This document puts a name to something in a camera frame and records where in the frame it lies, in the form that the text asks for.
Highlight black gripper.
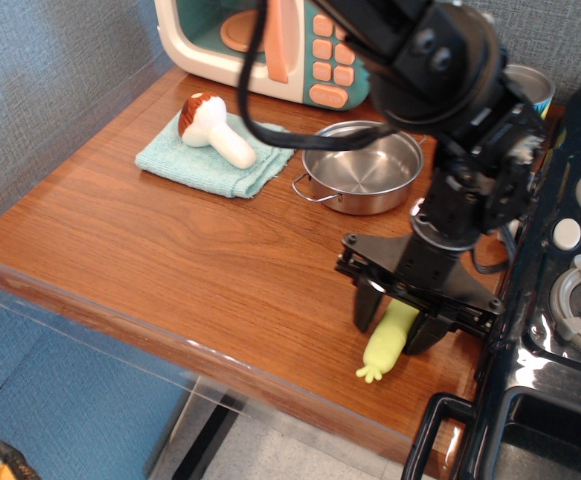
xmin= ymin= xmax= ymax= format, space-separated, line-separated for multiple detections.
xmin=336 ymin=233 xmax=505 ymax=355

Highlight spoon with green handle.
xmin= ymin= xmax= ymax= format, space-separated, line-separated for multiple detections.
xmin=356 ymin=299 xmax=419 ymax=384

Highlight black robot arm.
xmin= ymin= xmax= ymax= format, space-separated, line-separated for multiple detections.
xmin=321 ymin=1 xmax=545 ymax=355

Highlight black toy stove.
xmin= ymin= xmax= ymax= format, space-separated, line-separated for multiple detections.
xmin=403 ymin=89 xmax=581 ymax=479

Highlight light blue folded cloth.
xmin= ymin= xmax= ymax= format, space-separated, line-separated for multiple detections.
xmin=135 ymin=114 xmax=295 ymax=199

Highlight pineapple slices can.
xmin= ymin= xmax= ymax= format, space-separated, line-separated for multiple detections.
xmin=505 ymin=64 xmax=556 ymax=119

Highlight teal toy microwave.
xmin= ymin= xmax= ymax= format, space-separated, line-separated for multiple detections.
xmin=155 ymin=0 xmax=369 ymax=111

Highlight plush mushroom toy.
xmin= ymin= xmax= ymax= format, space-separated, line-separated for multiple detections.
xmin=177 ymin=92 xmax=256 ymax=169

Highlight black cable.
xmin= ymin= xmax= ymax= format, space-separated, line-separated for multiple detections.
xmin=237 ymin=0 xmax=411 ymax=152

